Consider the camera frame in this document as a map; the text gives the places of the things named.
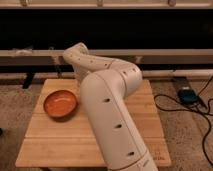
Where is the orange bowl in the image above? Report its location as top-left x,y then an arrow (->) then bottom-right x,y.
43,90 -> 78,118

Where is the white rail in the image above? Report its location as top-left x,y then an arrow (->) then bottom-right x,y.
0,48 -> 213,66

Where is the blue power adapter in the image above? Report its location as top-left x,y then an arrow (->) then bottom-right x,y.
178,89 -> 198,105

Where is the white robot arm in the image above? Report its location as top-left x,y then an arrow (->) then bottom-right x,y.
63,43 -> 158,171

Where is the black cable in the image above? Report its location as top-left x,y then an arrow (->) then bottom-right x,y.
153,76 -> 213,168

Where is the wooden table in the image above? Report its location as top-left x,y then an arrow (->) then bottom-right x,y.
16,79 -> 171,168

